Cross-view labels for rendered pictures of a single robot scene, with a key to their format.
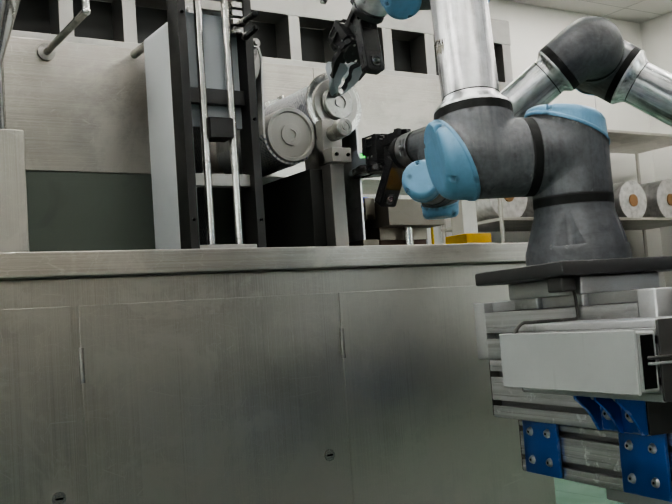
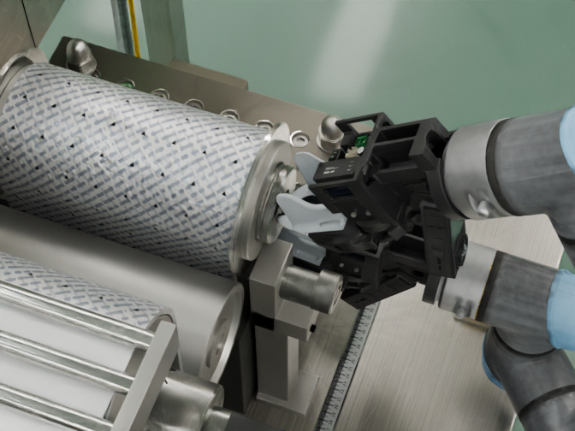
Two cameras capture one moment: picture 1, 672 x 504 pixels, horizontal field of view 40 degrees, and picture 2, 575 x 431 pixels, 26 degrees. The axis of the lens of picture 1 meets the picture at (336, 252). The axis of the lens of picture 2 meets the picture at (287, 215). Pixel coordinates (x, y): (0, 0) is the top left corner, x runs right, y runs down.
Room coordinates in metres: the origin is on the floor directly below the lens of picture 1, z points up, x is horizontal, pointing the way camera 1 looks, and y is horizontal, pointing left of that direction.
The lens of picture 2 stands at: (1.58, 0.32, 2.24)
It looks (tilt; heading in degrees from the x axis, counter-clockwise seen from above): 60 degrees down; 323
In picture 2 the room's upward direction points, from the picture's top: straight up
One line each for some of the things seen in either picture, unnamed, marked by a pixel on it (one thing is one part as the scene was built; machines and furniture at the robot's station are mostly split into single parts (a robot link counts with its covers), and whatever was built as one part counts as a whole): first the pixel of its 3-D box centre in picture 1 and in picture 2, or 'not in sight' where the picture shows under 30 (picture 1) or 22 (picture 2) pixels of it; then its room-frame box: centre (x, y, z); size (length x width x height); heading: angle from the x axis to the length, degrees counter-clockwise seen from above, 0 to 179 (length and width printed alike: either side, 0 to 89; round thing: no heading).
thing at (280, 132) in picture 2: (334, 104); (260, 198); (2.07, -0.02, 1.25); 0.15 x 0.01 x 0.15; 123
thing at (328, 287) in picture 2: (342, 127); (327, 292); (1.99, -0.03, 1.18); 0.04 x 0.02 x 0.04; 123
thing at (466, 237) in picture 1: (468, 240); not in sight; (1.96, -0.28, 0.91); 0.07 x 0.07 x 0.02; 33
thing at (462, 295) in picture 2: (411, 149); (462, 280); (1.94, -0.17, 1.11); 0.08 x 0.05 x 0.08; 123
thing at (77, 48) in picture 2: not in sight; (78, 53); (2.47, -0.04, 1.05); 0.04 x 0.04 x 0.04
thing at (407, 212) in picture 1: (367, 222); (191, 145); (2.31, -0.08, 1.00); 0.40 x 0.16 x 0.06; 33
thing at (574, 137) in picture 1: (564, 152); not in sight; (1.36, -0.35, 0.98); 0.13 x 0.12 x 0.14; 98
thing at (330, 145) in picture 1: (337, 187); (289, 335); (2.02, -0.01, 1.05); 0.06 x 0.05 x 0.31; 33
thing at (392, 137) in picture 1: (389, 153); (388, 250); (2.01, -0.13, 1.12); 0.12 x 0.08 x 0.09; 33
